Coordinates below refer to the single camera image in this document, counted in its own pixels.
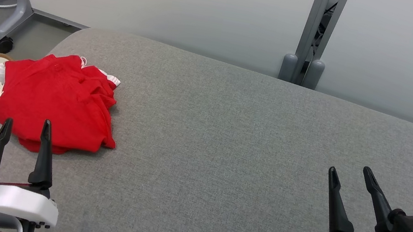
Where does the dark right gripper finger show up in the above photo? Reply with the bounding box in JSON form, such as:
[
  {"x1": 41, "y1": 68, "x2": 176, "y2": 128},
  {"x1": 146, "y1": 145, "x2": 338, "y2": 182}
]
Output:
[
  {"x1": 353, "y1": 165, "x2": 403, "y2": 232},
  {"x1": 318, "y1": 166, "x2": 365, "y2": 232}
]

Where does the red white basketball jersey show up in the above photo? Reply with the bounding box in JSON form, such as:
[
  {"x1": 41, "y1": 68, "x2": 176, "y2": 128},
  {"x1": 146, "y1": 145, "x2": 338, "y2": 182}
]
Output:
[{"x1": 0, "y1": 42, "x2": 114, "y2": 163}]

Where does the grey partition post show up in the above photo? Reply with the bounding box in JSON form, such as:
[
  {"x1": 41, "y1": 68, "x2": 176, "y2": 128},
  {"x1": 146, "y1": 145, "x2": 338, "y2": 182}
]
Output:
[{"x1": 277, "y1": 0, "x2": 351, "y2": 93}]

